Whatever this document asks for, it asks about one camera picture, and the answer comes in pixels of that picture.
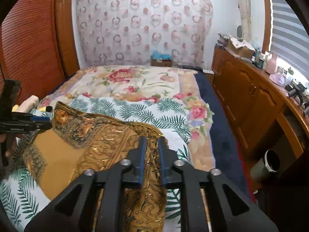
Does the pink bottle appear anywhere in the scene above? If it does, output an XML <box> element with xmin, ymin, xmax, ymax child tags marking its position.
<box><xmin>266</xmin><ymin>53</ymin><xmax>278</xmax><ymax>74</ymax></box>

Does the grey waste bin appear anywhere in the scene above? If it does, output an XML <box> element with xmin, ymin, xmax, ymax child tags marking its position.
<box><xmin>250</xmin><ymin>149</ymin><xmax>281</xmax><ymax>182</ymax></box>

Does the small grey fan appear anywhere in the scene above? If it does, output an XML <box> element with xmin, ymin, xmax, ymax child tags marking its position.
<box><xmin>237</xmin><ymin>25</ymin><xmax>243</xmax><ymax>38</ymax></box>

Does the navy blue bed mattress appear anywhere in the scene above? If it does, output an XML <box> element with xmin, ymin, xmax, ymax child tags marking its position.
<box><xmin>195</xmin><ymin>72</ymin><xmax>254</xmax><ymax>200</ymax></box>

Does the long wooden sideboard cabinet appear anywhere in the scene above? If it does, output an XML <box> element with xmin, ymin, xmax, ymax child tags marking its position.
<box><xmin>212</xmin><ymin>47</ymin><xmax>308</xmax><ymax>158</ymax></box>

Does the pink circle patterned curtain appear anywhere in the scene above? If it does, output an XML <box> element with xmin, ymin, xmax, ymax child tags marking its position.
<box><xmin>76</xmin><ymin>0</ymin><xmax>213</xmax><ymax>68</ymax></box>

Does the person's hand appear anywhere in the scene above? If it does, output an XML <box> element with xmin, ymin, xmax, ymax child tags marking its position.
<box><xmin>1</xmin><ymin>133</ymin><xmax>17</xmax><ymax>158</ymax></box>

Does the mustard gold patterned garment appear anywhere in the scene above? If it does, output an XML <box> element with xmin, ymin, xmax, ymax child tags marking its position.
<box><xmin>23</xmin><ymin>102</ymin><xmax>166</xmax><ymax>231</ymax></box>

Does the beige folded cloth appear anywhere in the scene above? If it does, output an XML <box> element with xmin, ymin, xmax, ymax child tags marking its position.
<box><xmin>20</xmin><ymin>95</ymin><xmax>39</xmax><ymax>108</ymax></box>

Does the brown louvered wardrobe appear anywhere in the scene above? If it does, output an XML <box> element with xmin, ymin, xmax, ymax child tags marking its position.
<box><xmin>1</xmin><ymin>0</ymin><xmax>80</xmax><ymax>107</ymax></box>

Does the black tripod gadget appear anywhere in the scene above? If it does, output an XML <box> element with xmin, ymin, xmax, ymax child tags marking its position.
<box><xmin>285</xmin><ymin>82</ymin><xmax>308</xmax><ymax>110</ymax></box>

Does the open cardboard box on cabinet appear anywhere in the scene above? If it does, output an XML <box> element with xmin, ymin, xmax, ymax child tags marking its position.
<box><xmin>227</xmin><ymin>36</ymin><xmax>255</xmax><ymax>59</ymax></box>

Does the grey zebra window blind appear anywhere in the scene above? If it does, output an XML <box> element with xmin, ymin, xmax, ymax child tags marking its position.
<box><xmin>270</xmin><ymin>0</ymin><xmax>308</xmax><ymax>78</ymax></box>

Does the floral bed blanket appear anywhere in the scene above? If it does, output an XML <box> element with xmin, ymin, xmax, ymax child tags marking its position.
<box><xmin>39</xmin><ymin>66</ymin><xmax>215</xmax><ymax>171</ymax></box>

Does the green leaf print sheet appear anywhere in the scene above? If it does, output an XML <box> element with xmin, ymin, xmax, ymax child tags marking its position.
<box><xmin>1</xmin><ymin>96</ymin><xmax>191</xmax><ymax>231</ymax></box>

